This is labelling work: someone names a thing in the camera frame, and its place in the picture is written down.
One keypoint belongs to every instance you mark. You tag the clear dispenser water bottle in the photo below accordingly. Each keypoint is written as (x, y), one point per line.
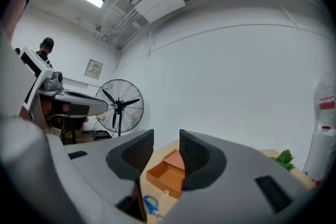
(325, 102)

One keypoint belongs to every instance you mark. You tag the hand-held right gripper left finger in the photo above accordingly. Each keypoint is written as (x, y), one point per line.
(99, 162)

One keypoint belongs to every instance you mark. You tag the grey wall electrical panel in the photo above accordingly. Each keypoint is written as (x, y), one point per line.
(93, 69)

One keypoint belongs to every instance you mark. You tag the black standing floor fan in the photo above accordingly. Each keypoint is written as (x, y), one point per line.
(119, 106)

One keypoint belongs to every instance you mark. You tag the white water dispenser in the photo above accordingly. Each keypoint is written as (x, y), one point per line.
(317, 154)

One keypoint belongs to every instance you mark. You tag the white ceiling pipes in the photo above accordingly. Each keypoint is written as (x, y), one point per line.
(126, 21)

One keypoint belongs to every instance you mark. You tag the green plant in white pot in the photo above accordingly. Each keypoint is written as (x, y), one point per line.
(284, 158)

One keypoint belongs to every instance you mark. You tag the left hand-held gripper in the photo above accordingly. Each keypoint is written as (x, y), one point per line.
(34, 78)

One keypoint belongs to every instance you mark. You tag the person's left hand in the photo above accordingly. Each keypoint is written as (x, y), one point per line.
(46, 107)

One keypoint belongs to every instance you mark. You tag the black plastic tray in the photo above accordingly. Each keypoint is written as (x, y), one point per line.
(102, 135)

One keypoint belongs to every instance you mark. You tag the white ceiling air conditioner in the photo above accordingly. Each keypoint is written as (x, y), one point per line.
(157, 0)

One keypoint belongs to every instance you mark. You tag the orange wooden box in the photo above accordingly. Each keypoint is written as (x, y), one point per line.
(168, 178)

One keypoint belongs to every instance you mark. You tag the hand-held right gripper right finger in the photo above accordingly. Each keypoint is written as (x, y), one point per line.
(231, 186)

